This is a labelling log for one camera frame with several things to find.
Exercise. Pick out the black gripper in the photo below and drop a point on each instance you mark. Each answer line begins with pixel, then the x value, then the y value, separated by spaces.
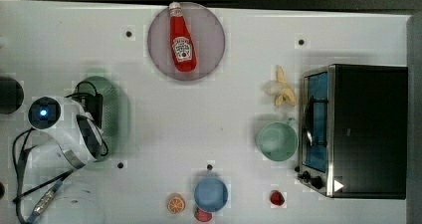
pixel 94 105

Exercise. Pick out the green plastic strainer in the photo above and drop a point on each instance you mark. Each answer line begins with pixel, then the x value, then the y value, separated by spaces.
pixel 115 111

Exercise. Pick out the black cylindrical cup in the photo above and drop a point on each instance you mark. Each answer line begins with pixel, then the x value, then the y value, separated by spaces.
pixel 11 95

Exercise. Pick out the red ketchup bottle toy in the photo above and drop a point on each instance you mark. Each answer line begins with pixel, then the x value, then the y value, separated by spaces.
pixel 181 44

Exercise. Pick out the orange slice toy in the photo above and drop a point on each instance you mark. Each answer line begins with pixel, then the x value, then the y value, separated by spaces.
pixel 176 204

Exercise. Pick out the grey round plate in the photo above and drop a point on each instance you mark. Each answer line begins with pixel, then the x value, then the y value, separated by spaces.
pixel 208 39

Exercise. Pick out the red strawberry toy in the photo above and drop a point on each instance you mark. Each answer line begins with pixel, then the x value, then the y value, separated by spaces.
pixel 202 216

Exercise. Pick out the peeled banana toy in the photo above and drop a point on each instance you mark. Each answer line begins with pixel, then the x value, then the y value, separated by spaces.
pixel 280 90

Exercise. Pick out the red tomato toy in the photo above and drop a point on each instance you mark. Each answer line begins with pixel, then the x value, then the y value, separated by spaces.
pixel 277 198

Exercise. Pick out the black toaster oven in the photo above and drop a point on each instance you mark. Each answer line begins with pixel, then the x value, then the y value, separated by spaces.
pixel 353 131

